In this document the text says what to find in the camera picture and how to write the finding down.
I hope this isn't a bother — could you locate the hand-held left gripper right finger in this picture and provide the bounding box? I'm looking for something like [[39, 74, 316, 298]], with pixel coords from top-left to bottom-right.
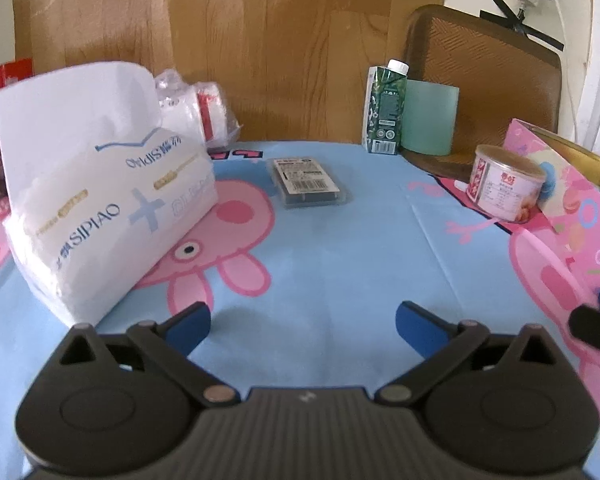
[[374, 301, 555, 408]]

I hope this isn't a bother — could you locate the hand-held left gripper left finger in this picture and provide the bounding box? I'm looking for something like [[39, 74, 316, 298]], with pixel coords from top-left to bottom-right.
[[55, 301, 243, 408]]

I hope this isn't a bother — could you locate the pink gift bag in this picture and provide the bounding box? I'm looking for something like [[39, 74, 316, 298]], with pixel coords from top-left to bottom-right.
[[504, 119, 600, 301]]

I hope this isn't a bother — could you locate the blue cartoon pig tablecloth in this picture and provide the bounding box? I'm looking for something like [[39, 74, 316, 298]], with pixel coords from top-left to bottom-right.
[[0, 137, 600, 480]]

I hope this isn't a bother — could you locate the white tissue pack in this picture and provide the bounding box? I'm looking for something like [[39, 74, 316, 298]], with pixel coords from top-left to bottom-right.
[[0, 61, 219, 326]]

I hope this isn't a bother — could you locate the pink label food can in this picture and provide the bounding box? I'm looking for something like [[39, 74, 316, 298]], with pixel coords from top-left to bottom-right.
[[467, 144, 548, 223]]

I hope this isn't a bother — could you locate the clear flat plastic packet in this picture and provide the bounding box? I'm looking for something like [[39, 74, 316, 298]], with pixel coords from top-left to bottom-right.
[[271, 156, 353, 210]]

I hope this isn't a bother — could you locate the plastic-wrapped white roll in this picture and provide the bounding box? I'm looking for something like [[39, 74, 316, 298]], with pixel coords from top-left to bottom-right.
[[155, 69, 243, 148]]

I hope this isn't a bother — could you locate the green drink carton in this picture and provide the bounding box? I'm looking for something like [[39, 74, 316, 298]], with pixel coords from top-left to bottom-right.
[[364, 59, 411, 156]]

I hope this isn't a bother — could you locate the black tape cross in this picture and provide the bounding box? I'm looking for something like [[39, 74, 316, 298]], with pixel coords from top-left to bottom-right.
[[480, 0, 565, 51]]

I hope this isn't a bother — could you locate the wooden board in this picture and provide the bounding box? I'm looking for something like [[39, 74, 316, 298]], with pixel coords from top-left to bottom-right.
[[12, 0, 453, 146]]

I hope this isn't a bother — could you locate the white cable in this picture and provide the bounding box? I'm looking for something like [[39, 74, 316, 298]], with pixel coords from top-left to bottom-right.
[[547, 0, 583, 136]]

